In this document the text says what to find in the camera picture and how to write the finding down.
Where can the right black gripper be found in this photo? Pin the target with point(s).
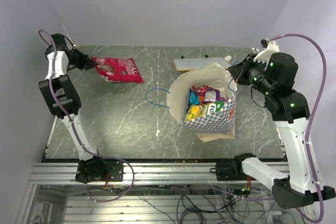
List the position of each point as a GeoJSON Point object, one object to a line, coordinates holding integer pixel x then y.
{"type": "Point", "coordinates": [247, 63]}

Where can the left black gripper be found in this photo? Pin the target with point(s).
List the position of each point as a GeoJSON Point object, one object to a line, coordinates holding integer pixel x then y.
{"type": "Point", "coordinates": [86, 64]}

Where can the red Real chips bag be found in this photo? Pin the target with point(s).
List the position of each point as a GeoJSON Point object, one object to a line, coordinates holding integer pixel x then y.
{"type": "Point", "coordinates": [118, 70]}

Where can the purple snack packet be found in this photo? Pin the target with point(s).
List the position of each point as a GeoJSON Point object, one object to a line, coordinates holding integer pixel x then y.
{"type": "Point", "coordinates": [213, 95]}

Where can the blue checkered paper bag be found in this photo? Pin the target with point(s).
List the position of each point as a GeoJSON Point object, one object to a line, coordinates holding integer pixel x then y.
{"type": "Point", "coordinates": [213, 126]}

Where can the green Fox's candy bag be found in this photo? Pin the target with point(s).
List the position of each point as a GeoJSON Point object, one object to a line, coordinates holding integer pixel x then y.
{"type": "Point", "coordinates": [196, 111]}

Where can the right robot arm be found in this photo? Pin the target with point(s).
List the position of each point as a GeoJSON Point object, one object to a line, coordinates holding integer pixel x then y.
{"type": "Point", "coordinates": [290, 112]}

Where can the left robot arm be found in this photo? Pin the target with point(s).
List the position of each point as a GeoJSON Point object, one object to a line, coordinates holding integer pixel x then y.
{"type": "Point", "coordinates": [64, 102]}

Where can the blue snack packet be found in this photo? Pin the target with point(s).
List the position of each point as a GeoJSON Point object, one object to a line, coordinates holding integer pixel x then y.
{"type": "Point", "coordinates": [193, 99]}

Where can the small yellow-framed whiteboard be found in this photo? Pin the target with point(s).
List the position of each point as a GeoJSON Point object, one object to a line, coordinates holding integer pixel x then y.
{"type": "Point", "coordinates": [188, 64]}

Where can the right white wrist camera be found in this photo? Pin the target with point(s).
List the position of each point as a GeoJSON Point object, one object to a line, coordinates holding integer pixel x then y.
{"type": "Point", "coordinates": [270, 47]}

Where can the aluminium frame rail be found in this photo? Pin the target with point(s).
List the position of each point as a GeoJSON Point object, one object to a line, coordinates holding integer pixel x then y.
{"type": "Point", "coordinates": [145, 174]}

